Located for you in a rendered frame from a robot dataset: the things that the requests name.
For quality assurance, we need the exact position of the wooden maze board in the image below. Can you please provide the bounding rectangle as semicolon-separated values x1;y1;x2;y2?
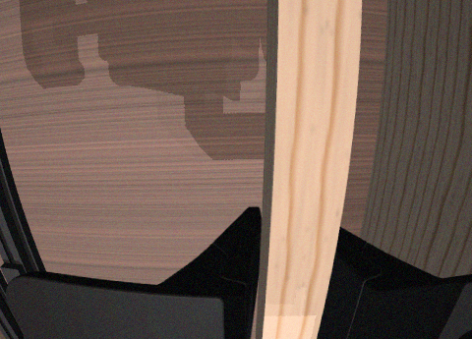
256;0;472;339

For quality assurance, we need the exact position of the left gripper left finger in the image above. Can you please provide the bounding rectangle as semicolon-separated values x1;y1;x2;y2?
6;206;262;339

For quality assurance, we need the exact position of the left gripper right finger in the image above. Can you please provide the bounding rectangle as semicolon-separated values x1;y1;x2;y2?
317;227;472;339

